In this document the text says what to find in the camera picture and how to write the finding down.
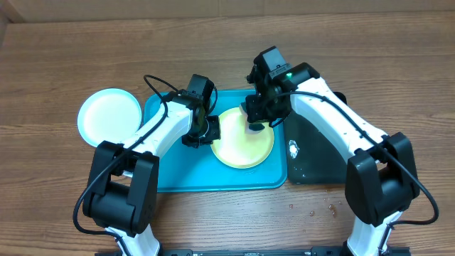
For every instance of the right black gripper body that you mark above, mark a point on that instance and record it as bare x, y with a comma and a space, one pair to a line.
269, 108

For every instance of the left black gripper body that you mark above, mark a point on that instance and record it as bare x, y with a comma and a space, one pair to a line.
209, 131

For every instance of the green sponge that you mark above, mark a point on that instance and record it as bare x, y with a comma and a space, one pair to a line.
249, 127

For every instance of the yellow-green plate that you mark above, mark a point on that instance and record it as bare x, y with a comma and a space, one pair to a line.
238, 147

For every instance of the light blue plate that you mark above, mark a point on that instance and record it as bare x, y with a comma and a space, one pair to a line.
109, 115

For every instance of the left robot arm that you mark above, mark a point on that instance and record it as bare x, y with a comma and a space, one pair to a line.
121, 190

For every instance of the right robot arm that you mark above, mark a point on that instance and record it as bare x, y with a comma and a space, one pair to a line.
381, 173

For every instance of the teal plastic tray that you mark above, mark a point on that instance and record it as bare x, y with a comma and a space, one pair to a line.
186, 169

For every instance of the black rectangular tray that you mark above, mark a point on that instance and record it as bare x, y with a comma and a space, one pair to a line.
311, 158

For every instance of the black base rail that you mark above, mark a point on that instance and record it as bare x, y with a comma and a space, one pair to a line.
314, 251

